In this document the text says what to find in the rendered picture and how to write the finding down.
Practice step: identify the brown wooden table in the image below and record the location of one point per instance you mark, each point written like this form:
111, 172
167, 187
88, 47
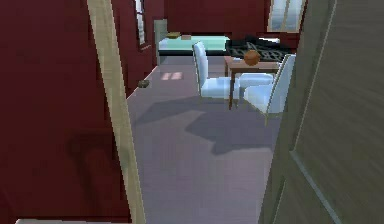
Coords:
254, 67

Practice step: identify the window with beige frame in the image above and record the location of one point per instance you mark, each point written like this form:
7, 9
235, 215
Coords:
286, 15

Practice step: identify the yellow-brown flat object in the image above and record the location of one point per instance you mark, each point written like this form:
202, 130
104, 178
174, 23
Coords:
173, 34

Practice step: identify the orange basketball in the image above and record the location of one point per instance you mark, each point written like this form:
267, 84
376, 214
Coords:
252, 57

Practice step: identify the white upholstered chair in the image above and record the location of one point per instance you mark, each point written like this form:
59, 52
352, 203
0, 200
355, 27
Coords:
256, 79
210, 80
270, 95

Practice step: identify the grey bed headboard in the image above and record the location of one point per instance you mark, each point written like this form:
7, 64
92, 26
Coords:
160, 36

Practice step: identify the narrow window on red wall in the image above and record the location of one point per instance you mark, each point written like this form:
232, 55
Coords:
140, 23

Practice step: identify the grey-brown room door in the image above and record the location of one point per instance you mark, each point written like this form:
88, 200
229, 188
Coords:
336, 126

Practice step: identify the small brown floor object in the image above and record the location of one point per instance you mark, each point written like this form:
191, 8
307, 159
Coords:
143, 83

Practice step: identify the mint green bed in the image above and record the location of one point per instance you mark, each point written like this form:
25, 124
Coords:
200, 43

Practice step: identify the small tan box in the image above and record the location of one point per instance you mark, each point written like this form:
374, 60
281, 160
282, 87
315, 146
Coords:
186, 37

